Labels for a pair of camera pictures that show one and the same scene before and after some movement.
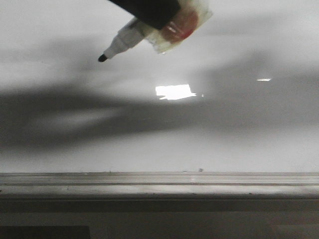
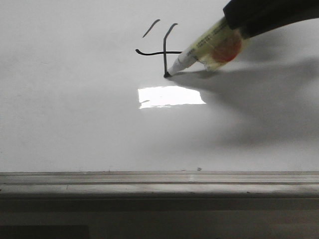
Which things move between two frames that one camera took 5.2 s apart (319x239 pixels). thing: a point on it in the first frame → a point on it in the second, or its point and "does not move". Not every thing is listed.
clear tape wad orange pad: x=190 y=17 → x=217 y=47
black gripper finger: x=156 y=13 → x=249 y=18
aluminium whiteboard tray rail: x=158 y=185 does not move
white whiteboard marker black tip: x=135 y=32 → x=195 y=53
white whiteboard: x=241 y=94 does not move
